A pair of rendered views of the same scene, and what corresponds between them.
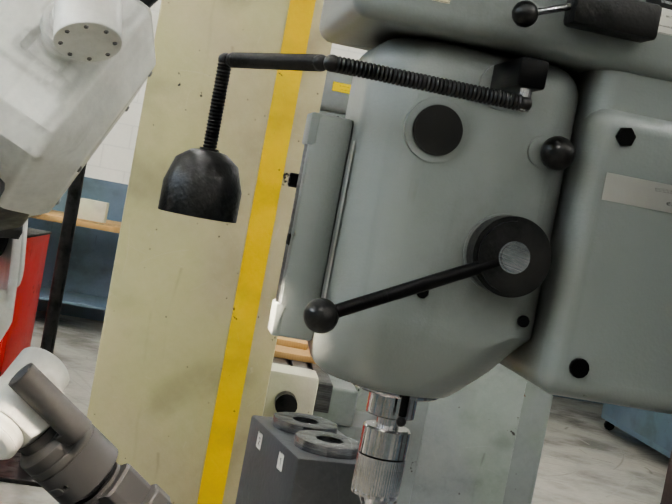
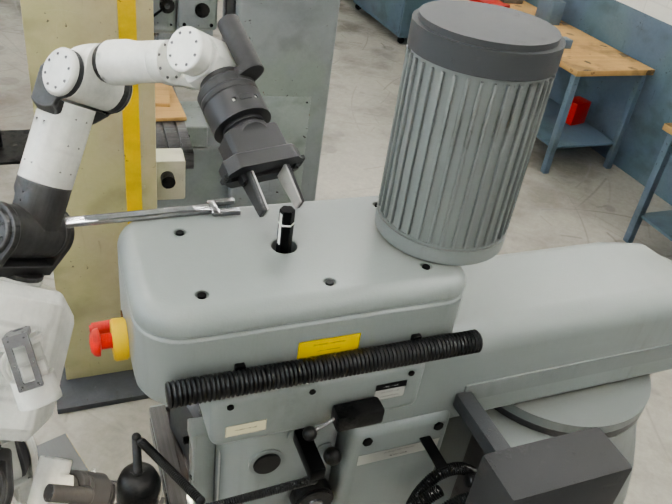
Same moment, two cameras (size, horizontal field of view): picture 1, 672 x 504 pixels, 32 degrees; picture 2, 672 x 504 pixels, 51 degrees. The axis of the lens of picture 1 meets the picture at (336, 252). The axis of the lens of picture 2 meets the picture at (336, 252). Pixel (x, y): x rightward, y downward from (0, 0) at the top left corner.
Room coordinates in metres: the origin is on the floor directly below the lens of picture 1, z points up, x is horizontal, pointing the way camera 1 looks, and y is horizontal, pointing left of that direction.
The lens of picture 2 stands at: (0.30, 0.09, 2.45)
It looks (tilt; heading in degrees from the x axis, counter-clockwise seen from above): 34 degrees down; 343
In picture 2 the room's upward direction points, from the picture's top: 9 degrees clockwise
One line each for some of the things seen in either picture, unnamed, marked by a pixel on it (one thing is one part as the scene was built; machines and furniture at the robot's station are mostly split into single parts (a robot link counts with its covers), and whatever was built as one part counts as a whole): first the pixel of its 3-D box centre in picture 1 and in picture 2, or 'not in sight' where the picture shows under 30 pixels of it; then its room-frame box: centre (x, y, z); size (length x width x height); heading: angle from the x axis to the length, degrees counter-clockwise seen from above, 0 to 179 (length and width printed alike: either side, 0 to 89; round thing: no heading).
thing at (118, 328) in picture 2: not in sight; (119, 339); (1.07, 0.15, 1.76); 0.06 x 0.02 x 0.06; 9
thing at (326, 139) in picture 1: (310, 226); (200, 467); (1.09, 0.03, 1.45); 0.04 x 0.04 x 0.21; 9
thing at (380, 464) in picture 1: (380, 465); not in sight; (1.10, -0.08, 1.23); 0.05 x 0.05 x 0.06
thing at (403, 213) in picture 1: (431, 222); (266, 444); (1.10, -0.08, 1.47); 0.21 x 0.19 x 0.32; 9
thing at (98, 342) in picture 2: not in sight; (101, 341); (1.06, 0.17, 1.76); 0.04 x 0.03 x 0.04; 9
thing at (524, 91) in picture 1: (516, 87); (308, 457); (0.97, -0.12, 1.60); 0.08 x 0.02 x 0.04; 9
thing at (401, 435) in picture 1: (386, 431); not in sight; (1.10, -0.08, 1.26); 0.05 x 0.05 x 0.01
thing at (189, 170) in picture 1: (203, 182); (138, 483); (1.05, 0.13, 1.47); 0.07 x 0.07 x 0.06
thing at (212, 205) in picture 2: not in sight; (154, 213); (1.18, 0.10, 1.89); 0.24 x 0.04 x 0.01; 101
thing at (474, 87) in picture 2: not in sight; (461, 134); (1.14, -0.33, 2.05); 0.20 x 0.20 x 0.32
